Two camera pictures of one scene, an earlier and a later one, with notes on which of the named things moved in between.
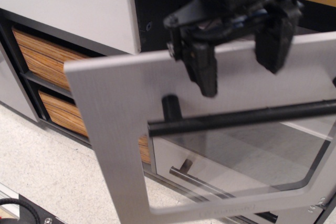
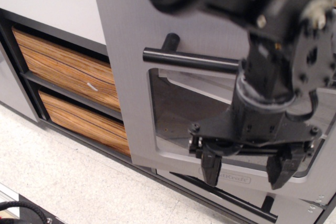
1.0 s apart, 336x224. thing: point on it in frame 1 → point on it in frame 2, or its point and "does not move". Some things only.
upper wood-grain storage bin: (45, 58) does not move
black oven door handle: (172, 121) → (169, 54)
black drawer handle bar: (184, 173) does not move
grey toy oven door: (118, 97) → (132, 24)
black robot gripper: (224, 1) → (254, 123)
